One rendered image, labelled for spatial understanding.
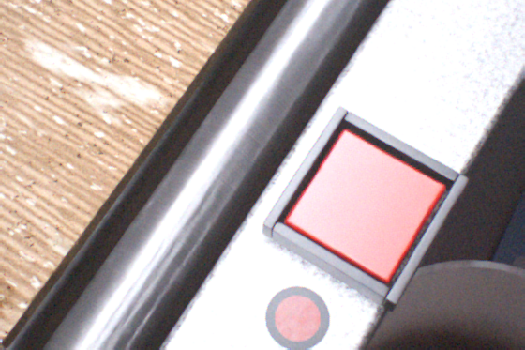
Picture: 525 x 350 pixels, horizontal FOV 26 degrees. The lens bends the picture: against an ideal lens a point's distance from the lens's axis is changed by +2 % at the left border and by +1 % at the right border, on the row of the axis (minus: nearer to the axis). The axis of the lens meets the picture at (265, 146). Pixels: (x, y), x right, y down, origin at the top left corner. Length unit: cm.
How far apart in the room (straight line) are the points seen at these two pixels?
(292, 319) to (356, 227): 5
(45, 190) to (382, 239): 17
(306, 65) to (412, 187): 9
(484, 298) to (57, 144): 75
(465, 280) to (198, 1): 66
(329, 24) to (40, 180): 18
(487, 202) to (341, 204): 102
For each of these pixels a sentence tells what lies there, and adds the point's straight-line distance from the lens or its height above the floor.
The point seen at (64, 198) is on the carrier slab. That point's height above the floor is 94.
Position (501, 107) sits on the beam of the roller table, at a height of 91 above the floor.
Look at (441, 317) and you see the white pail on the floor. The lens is 132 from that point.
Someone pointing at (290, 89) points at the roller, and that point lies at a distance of 60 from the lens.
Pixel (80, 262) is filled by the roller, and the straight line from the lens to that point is 58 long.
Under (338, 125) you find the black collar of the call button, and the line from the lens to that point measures 57.
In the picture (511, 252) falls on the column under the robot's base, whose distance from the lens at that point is 155.
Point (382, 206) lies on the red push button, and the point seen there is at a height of 93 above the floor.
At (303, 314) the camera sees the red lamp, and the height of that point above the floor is 92.
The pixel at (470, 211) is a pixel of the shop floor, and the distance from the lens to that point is 157.
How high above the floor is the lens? 146
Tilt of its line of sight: 69 degrees down
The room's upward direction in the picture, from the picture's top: 3 degrees clockwise
